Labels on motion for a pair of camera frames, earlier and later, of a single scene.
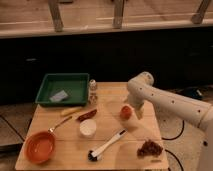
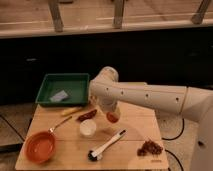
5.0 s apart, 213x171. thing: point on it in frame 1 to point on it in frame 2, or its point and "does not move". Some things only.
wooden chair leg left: x=56 y=15 does not move
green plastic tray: x=64 y=89 does not move
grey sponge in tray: x=58 y=96 does not move
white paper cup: x=88 y=127 does not move
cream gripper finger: x=139 y=110 to x=118 y=111
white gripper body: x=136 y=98 to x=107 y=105
